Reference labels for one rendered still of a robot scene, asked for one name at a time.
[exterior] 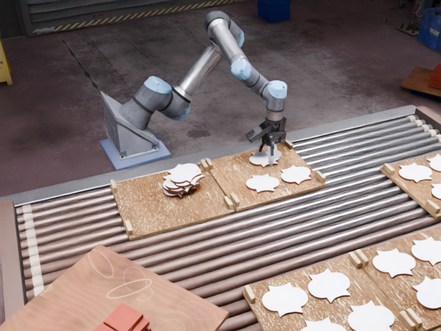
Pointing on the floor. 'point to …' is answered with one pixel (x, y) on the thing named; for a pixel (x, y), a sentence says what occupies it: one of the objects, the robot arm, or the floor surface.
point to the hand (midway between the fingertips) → (264, 158)
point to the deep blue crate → (430, 29)
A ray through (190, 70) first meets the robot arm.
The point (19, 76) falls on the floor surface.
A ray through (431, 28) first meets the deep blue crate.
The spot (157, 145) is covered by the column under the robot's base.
